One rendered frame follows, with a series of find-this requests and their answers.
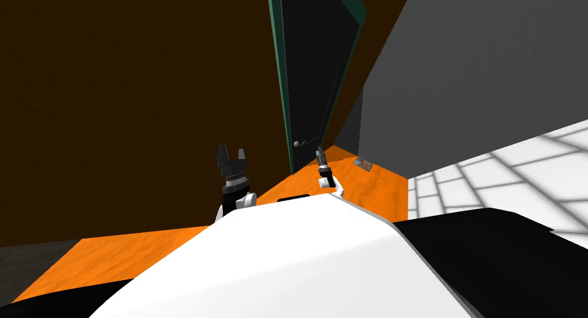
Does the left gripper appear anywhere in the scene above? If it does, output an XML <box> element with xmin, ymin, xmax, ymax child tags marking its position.
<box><xmin>216</xmin><ymin>145</ymin><xmax>249</xmax><ymax>178</ymax></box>

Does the black door leaf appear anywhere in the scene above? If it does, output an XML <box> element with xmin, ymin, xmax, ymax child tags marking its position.
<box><xmin>279</xmin><ymin>0</ymin><xmax>362</xmax><ymax>174</ymax></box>

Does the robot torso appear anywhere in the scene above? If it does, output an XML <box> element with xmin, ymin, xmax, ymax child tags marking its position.
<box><xmin>89</xmin><ymin>193</ymin><xmax>484</xmax><ymax>318</ymax></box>

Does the silver door handle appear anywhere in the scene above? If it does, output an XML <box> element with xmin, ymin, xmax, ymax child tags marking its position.
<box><xmin>293</xmin><ymin>136</ymin><xmax>322</xmax><ymax>149</ymax></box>

